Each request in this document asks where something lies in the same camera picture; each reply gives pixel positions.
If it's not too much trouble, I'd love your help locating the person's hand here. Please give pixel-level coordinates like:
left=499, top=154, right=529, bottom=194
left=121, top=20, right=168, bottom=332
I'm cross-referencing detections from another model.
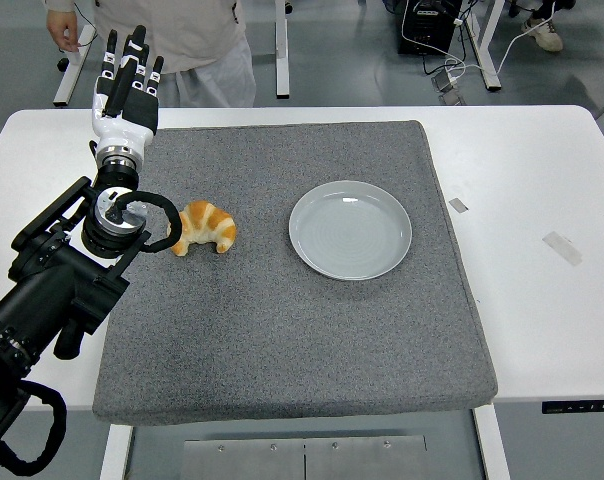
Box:
left=46, top=8, right=81, bottom=53

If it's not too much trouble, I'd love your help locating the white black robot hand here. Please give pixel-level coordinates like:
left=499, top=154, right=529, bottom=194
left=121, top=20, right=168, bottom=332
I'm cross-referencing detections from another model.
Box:
left=90, top=24, right=165, bottom=151

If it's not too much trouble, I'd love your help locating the golden croissant bread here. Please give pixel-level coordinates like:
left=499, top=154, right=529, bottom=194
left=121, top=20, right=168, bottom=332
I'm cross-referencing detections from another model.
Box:
left=167, top=199, right=237, bottom=258

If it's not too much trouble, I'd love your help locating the light grey round plate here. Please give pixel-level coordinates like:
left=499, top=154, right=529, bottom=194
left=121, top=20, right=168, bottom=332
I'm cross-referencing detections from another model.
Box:
left=288, top=179, right=414, bottom=281

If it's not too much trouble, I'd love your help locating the grey metal plate with screws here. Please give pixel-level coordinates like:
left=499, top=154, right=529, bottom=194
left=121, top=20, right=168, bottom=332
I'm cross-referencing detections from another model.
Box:
left=181, top=434, right=428, bottom=480

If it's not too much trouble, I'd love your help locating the white desk leg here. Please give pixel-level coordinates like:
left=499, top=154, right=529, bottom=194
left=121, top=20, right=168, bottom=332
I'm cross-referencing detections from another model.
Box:
left=274, top=0, right=290, bottom=99
left=52, top=24, right=97, bottom=108
left=463, top=0, right=504, bottom=92

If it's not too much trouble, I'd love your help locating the person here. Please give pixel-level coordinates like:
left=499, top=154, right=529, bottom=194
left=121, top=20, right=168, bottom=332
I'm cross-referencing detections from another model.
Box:
left=44, top=0, right=257, bottom=109

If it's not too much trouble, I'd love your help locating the grey fabric mat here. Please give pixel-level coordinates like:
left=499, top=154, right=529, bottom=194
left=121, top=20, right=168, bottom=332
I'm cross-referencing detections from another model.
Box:
left=91, top=119, right=499, bottom=427

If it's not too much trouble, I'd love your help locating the black equipment box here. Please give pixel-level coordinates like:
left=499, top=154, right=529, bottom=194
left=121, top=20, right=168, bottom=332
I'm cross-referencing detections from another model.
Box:
left=396, top=0, right=462, bottom=57

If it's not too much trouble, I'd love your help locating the white table leg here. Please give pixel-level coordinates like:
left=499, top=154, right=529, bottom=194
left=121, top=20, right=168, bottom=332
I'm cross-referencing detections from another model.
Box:
left=472, top=403, right=512, bottom=480
left=99, top=423, right=134, bottom=480

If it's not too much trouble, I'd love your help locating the person's foot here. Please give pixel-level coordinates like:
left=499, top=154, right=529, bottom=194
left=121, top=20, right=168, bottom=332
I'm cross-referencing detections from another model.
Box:
left=520, top=0, right=577, bottom=53

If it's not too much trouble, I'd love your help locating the large clear tape piece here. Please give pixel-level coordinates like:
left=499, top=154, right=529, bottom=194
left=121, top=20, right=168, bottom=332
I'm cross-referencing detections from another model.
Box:
left=541, top=231, right=583, bottom=267

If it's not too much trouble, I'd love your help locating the black table control panel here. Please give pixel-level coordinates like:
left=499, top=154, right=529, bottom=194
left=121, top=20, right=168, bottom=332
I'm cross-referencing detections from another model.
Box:
left=541, top=399, right=604, bottom=415

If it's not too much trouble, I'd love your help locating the white floor cable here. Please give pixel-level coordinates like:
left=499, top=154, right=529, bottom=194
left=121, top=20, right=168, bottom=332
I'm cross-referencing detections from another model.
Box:
left=400, top=0, right=551, bottom=81

